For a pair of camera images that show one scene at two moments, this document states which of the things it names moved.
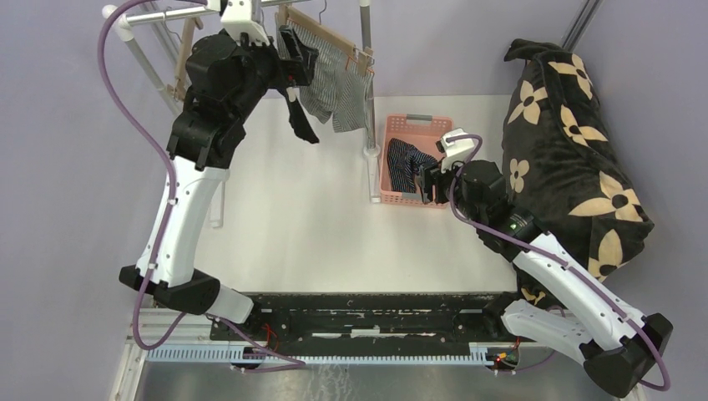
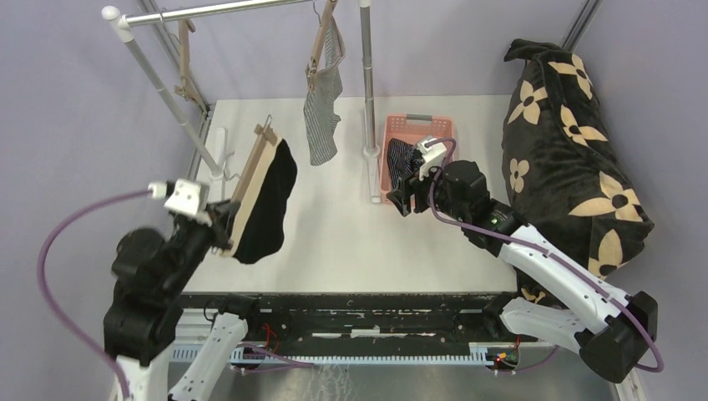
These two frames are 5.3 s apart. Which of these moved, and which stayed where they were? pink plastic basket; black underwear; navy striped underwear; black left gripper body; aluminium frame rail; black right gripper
Moved: black underwear; black left gripper body; black right gripper
Stayed: navy striped underwear; aluminium frame rail; pink plastic basket
